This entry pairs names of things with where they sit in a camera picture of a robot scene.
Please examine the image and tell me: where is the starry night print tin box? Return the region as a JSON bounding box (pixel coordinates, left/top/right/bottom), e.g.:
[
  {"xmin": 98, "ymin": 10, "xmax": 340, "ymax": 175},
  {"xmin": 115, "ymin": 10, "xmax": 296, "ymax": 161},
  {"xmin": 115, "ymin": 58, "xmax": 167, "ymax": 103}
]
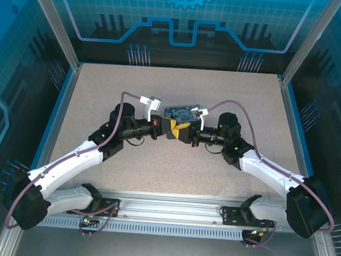
[{"xmin": 163, "ymin": 102, "xmax": 202, "ymax": 128}]

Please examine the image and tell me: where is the aluminium mounting rail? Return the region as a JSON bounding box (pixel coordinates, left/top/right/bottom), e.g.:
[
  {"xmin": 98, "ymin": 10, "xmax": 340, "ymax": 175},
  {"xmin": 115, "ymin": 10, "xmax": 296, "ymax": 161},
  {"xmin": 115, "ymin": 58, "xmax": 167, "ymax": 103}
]
[{"xmin": 44, "ymin": 183, "xmax": 289, "ymax": 232}]

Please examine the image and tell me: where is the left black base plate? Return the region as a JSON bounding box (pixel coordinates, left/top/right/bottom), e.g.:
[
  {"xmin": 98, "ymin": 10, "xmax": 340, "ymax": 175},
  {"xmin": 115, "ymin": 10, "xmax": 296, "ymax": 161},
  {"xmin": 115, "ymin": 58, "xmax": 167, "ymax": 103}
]
[{"xmin": 66, "ymin": 195, "xmax": 121, "ymax": 219}]

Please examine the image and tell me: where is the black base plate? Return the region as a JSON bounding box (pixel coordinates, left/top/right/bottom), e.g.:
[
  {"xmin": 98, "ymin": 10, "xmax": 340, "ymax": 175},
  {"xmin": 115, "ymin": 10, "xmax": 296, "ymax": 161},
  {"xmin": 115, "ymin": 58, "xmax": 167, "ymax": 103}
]
[
  {"xmin": 66, "ymin": 195, "xmax": 121, "ymax": 219},
  {"xmin": 220, "ymin": 205, "xmax": 277, "ymax": 230}
]

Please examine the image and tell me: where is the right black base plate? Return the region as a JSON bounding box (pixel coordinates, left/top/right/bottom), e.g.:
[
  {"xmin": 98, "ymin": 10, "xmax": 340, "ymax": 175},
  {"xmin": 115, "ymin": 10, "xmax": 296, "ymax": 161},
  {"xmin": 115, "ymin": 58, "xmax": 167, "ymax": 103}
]
[{"xmin": 220, "ymin": 205, "xmax": 277, "ymax": 230}]

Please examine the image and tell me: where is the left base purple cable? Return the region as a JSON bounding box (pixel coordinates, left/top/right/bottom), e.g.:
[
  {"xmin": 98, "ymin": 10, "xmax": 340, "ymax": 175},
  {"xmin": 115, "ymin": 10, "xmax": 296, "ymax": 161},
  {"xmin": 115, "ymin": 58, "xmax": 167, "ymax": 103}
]
[{"xmin": 78, "ymin": 200, "xmax": 121, "ymax": 240}]

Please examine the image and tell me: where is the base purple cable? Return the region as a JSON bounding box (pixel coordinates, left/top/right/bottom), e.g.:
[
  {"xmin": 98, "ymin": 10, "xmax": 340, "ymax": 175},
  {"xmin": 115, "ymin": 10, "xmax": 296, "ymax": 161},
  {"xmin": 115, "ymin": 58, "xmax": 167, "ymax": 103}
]
[
  {"xmin": 240, "ymin": 215, "xmax": 279, "ymax": 251},
  {"xmin": 78, "ymin": 200, "xmax": 121, "ymax": 240}
]

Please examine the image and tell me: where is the slotted grey cable duct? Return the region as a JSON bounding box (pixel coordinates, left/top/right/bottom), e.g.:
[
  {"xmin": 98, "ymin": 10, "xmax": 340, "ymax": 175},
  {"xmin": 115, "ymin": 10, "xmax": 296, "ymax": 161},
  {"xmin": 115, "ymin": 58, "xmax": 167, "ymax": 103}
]
[{"xmin": 38, "ymin": 215, "xmax": 269, "ymax": 244}]

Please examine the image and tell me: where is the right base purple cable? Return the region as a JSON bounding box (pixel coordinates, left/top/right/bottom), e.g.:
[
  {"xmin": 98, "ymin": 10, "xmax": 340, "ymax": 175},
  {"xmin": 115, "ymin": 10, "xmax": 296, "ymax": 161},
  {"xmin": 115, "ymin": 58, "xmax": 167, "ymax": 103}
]
[{"xmin": 240, "ymin": 215, "xmax": 279, "ymax": 251}]

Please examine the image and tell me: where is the right aluminium frame post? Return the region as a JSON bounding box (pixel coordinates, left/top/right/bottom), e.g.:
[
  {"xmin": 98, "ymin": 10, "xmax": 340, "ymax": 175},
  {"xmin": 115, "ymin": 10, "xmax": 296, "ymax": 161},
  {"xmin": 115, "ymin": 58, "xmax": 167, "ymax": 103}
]
[{"xmin": 279, "ymin": 0, "xmax": 341, "ymax": 91}]

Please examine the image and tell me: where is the aluminium frame post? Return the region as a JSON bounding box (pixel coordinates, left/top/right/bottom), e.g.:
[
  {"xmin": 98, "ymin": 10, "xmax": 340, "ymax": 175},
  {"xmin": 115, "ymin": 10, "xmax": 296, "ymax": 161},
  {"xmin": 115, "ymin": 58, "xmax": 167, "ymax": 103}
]
[
  {"xmin": 279, "ymin": 0, "xmax": 341, "ymax": 91},
  {"xmin": 19, "ymin": 0, "xmax": 88, "ymax": 71}
]

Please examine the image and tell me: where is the left aluminium frame post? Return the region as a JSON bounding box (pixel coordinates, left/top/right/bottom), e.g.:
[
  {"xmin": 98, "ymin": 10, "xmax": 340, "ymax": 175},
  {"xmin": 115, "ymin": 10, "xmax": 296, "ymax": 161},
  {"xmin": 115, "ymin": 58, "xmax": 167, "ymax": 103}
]
[{"xmin": 19, "ymin": 0, "xmax": 88, "ymax": 71}]

